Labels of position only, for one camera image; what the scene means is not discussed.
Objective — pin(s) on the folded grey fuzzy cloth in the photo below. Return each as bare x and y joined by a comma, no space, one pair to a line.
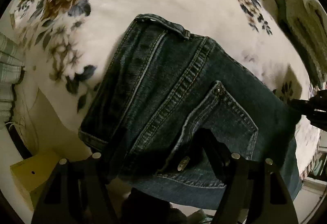
307,35

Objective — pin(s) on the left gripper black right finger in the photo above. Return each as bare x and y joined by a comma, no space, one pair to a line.
250,185

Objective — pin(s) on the plaid grey fabric stack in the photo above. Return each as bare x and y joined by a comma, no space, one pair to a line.
11,66

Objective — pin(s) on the dark blue denim jeans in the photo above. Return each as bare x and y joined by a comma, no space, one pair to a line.
162,85

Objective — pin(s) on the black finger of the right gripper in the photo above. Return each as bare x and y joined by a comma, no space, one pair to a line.
314,109

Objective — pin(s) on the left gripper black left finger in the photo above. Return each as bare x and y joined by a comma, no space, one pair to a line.
76,192

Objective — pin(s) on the floral bed blanket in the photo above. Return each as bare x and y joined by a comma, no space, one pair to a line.
68,44

